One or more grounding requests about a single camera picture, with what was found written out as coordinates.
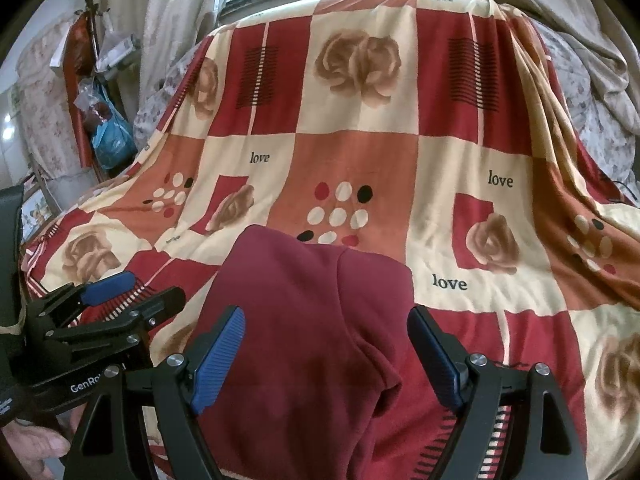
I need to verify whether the floral fabric cover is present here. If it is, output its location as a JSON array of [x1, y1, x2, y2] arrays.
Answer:
[[14, 14, 87, 182]]

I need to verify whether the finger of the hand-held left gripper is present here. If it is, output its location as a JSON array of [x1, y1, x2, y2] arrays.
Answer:
[[25, 270, 137, 333], [37, 286, 187, 363]]

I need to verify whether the floral bed sheet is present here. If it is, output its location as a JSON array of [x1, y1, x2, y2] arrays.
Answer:
[[131, 42, 206, 147]]

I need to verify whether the floral quilt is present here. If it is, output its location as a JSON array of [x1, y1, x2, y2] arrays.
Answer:
[[535, 22, 640, 206]]

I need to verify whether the maroon shirt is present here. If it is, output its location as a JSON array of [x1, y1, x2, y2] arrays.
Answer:
[[192, 224, 453, 480]]

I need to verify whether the white lace curtain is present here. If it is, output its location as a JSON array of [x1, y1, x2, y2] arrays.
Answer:
[[92, 0, 246, 111]]

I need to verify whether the printed rose check blanket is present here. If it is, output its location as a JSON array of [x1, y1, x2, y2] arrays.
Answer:
[[20, 0, 640, 480]]

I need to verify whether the red wooden rack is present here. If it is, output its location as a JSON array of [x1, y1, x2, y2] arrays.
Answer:
[[61, 12, 103, 171]]

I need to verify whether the blue plastic bag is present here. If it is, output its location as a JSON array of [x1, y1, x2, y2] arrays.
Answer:
[[91, 82, 139, 171]]

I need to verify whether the clear plastic bag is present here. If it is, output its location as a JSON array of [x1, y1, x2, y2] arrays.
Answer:
[[74, 76, 115, 132]]

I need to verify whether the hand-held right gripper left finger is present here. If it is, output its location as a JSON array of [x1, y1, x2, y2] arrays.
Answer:
[[62, 305, 247, 480]]

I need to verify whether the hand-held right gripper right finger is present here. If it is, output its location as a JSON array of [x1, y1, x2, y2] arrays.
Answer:
[[407, 305, 588, 480]]

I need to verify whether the person's left hand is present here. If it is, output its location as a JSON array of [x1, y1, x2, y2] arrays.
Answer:
[[0, 407, 86, 480]]

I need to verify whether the grey beige cloth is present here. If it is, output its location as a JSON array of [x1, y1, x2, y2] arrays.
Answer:
[[462, 0, 640, 137]]

